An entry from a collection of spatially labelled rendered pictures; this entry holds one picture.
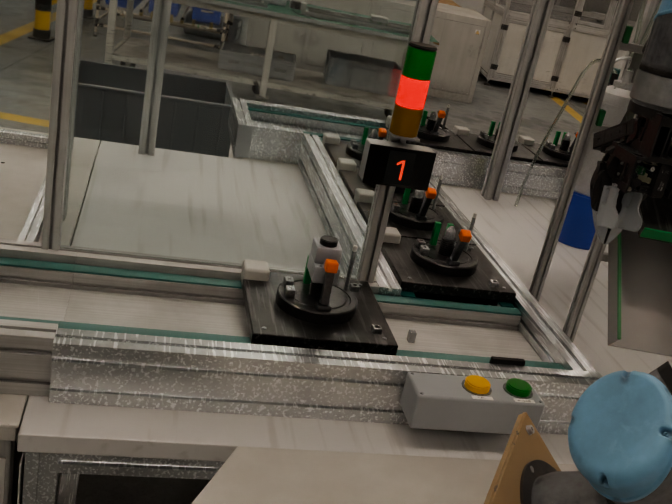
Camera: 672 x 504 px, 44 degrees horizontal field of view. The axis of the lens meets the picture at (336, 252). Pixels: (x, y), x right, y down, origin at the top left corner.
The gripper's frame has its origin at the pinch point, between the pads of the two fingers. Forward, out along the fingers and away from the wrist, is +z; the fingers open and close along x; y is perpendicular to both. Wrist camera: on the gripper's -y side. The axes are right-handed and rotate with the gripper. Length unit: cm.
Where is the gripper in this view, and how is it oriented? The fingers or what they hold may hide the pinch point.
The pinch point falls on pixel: (603, 233)
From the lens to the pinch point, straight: 130.8
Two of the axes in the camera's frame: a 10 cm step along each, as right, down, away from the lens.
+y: 1.7, 4.1, -9.0
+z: -1.9, 9.1, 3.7
